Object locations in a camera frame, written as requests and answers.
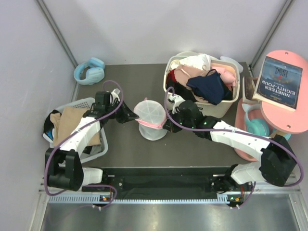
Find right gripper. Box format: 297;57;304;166
164;108;195;133

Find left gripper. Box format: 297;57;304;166
105;98;138;124

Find white mesh laundry bag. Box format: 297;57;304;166
133;98;167;141

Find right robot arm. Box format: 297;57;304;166
164;93;297;191

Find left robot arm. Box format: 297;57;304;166
44;88;138;192

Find peach lace bra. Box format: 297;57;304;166
174;65;208;103

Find navy blue bra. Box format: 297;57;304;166
186;69;233;105

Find cream laundry basket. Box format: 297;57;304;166
163;51;241;118

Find black garment in basket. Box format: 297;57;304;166
166;79;197;103

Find light blue headphones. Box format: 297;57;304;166
73;57;105;85

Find beige folded cloth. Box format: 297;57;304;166
50;106;88;146

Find white cream garment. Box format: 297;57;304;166
179;54;217;71

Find black garment under cloth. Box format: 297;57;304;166
42;110;62;144

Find pink garment in basket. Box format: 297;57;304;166
211;65;236;87

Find teal cat-ear headphones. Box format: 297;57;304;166
242;103;291;140

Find white plastic lid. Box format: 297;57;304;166
220;56;244;73

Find pink two-tier side table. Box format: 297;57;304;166
232;50;308;162

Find blue hardcover book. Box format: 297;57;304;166
253;56;303;112

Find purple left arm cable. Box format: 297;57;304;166
44;80;125;209

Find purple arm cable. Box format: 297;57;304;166
164;86;304;210
44;80;125;209

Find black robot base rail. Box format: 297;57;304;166
82;167;252;200

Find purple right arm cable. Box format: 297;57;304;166
164;86;304;210

